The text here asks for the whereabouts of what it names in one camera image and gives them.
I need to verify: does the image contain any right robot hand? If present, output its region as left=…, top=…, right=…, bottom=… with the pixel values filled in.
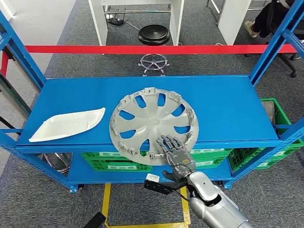
left=156, top=135, right=197, bottom=183

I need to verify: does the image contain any grey wheel hubcap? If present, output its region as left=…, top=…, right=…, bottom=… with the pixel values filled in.
left=109, top=87, right=199, bottom=166

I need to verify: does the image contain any blue metal shelf rack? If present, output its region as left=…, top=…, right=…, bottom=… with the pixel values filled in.
left=0, top=0, right=304, bottom=193

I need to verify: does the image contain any white plastic trim part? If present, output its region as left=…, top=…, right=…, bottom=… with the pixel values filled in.
left=29, top=107, right=106, bottom=143

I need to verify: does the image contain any chrome car part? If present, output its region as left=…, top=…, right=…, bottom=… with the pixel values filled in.
left=38, top=152, right=72, bottom=175

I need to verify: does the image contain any yellow floor tape rectangle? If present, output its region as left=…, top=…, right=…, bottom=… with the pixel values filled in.
left=101, top=183, right=191, bottom=228

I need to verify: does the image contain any red barrier tape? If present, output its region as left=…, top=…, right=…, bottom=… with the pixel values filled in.
left=25, top=44, right=296, bottom=55

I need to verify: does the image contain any black flat device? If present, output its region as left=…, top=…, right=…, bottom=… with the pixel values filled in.
left=83, top=212, right=106, bottom=228

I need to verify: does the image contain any black round stool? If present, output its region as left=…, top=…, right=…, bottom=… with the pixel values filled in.
left=137, top=24, right=171, bottom=77

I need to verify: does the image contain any white table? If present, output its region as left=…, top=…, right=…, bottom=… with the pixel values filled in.
left=206, top=0, right=253, bottom=46
left=88, top=0, right=185, bottom=47

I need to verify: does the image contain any black power strip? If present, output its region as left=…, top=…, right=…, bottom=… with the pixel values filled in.
left=106, top=16, right=125, bottom=27

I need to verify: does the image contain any black office chair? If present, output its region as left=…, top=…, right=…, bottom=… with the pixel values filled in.
left=276, top=38, right=304, bottom=79

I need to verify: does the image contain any person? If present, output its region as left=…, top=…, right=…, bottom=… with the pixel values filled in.
left=244, top=0, right=304, bottom=40

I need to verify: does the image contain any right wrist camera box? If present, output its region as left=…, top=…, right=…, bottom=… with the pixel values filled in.
left=143, top=173, right=173, bottom=196

